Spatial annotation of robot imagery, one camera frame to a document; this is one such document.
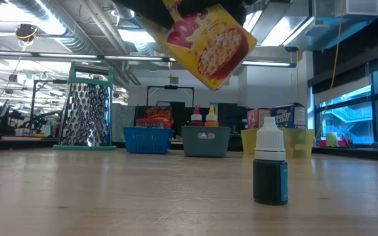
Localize yellow cereal box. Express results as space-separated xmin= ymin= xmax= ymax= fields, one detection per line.
xmin=138 ymin=0 xmax=259 ymax=92

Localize brown orange snack packet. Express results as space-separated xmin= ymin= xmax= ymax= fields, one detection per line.
xmin=144 ymin=105 xmax=173 ymax=128

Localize red box with grey end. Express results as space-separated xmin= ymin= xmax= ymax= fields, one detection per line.
xmin=135 ymin=117 xmax=165 ymax=128

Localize yellow mustard squeeze bottle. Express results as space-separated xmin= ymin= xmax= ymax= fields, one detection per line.
xmin=203 ymin=104 xmax=219 ymax=128

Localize red ketchup squeeze bottle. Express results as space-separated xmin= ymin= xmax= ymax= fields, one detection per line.
xmin=189 ymin=104 xmax=204 ymax=127

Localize blue-label dark dropper bottle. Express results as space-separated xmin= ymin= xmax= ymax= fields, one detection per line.
xmin=253 ymin=116 xmax=289 ymax=207

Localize long fluorescent light fixture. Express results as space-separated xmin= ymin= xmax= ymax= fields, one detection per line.
xmin=0 ymin=50 xmax=100 ymax=60
xmin=165 ymin=57 xmax=297 ymax=68
xmin=102 ymin=54 xmax=165 ymax=62

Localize black cabinets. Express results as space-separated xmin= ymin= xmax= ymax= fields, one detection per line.
xmin=135 ymin=101 xmax=270 ymax=132

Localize grey background panel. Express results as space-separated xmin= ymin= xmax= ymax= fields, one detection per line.
xmin=112 ymin=103 xmax=137 ymax=144

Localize white ceiling air unit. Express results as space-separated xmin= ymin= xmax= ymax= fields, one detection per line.
xmin=345 ymin=0 xmax=378 ymax=17

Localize blue plastic bin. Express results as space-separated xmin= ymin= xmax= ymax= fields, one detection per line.
xmin=122 ymin=127 xmax=174 ymax=155

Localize grey plastic bin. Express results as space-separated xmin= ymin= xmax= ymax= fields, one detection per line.
xmin=180 ymin=126 xmax=231 ymax=158

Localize yellow translucent plastic bin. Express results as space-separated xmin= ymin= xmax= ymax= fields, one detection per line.
xmin=240 ymin=127 xmax=315 ymax=161

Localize pale green container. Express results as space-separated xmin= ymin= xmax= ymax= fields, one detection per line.
xmin=325 ymin=132 xmax=338 ymax=148

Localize round silver air duct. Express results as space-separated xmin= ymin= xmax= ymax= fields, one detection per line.
xmin=110 ymin=6 xmax=136 ymax=20

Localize large silver air duct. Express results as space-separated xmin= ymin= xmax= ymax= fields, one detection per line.
xmin=8 ymin=0 xmax=91 ymax=50

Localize yellow hanging cord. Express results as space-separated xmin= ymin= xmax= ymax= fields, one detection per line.
xmin=329 ymin=0 xmax=347 ymax=91

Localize black ceiling cord reel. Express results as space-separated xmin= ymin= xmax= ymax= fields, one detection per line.
xmin=14 ymin=23 xmax=39 ymax=43

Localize black background rack frame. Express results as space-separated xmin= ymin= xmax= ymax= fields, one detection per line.
xmin=30 ymin=78 xmax=72 ymax=132

